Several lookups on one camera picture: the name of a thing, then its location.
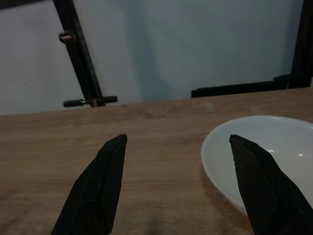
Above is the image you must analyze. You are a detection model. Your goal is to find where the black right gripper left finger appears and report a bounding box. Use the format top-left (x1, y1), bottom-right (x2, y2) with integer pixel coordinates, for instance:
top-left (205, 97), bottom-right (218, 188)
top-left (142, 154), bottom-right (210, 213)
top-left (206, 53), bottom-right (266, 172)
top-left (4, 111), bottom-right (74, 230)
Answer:
top-left (50, 134), bottom-right (128, 235)

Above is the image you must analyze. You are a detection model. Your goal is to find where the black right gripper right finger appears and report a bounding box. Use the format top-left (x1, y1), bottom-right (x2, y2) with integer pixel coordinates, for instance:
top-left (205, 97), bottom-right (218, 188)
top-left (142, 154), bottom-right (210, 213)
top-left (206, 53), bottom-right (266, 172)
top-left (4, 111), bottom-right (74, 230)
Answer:
top-left (229, 134), bottom-right (313, 235)

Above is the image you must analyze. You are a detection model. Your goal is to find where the white ceramic plate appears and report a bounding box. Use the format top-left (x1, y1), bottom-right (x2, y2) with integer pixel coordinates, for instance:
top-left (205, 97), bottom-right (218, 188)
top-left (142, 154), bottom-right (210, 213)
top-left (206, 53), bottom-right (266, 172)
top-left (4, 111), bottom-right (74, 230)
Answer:
top-left (201, 115), bottom-right (313, 217)

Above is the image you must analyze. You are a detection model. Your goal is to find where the black metal base frame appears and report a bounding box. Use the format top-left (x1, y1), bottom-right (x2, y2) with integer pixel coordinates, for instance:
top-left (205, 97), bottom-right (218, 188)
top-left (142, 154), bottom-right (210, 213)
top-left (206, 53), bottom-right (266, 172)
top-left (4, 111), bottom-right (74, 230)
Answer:
top-left (191, 0), bottom-right (313, 98)

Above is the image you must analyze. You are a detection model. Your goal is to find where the black metal stand frame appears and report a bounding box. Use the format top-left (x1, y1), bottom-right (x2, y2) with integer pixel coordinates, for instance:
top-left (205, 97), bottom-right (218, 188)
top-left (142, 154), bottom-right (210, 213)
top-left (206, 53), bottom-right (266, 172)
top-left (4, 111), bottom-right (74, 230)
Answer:
top-left (0, 0), bottom-right (118, 108)

